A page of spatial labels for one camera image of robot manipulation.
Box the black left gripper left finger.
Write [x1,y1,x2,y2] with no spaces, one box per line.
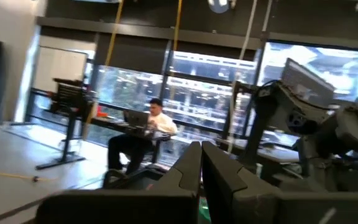
[35,141,203,224]

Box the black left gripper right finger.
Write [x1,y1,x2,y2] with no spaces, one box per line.
[201,141,358,224]

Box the black desk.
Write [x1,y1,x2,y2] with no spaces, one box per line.
[87,115,173,164]

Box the person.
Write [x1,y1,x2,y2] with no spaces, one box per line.
[107,98,178,175]

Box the grey laptop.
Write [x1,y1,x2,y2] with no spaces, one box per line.
[125,110,150,129]

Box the black stand with equipment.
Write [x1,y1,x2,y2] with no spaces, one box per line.
[35,77,94,170]

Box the grey monitor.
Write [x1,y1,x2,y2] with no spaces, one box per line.
[280,57,336,102]

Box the white whiteboard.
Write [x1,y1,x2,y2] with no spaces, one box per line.
[33,46,88,94]

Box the yellow floor cable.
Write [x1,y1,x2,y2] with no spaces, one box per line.
[0,169,57,183]

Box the white hanging cable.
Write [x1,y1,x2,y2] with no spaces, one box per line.
[227,0,259,155]

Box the yellow hanging cable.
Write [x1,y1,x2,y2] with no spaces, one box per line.
[82,0,124,141]
[168,0,183,100]

